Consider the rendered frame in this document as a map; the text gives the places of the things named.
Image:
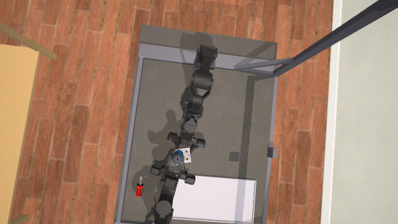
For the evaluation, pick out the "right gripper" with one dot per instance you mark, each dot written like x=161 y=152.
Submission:
x=176 y=139

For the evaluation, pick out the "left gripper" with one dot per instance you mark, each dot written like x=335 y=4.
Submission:
x=189 y=178

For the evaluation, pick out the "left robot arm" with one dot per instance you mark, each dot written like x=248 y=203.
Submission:
x=164 y=205

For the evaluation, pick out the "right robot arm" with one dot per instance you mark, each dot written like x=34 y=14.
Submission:
x=201 y=79

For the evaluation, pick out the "red hand nut driver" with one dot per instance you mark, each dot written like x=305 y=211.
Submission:
x=139 y=187

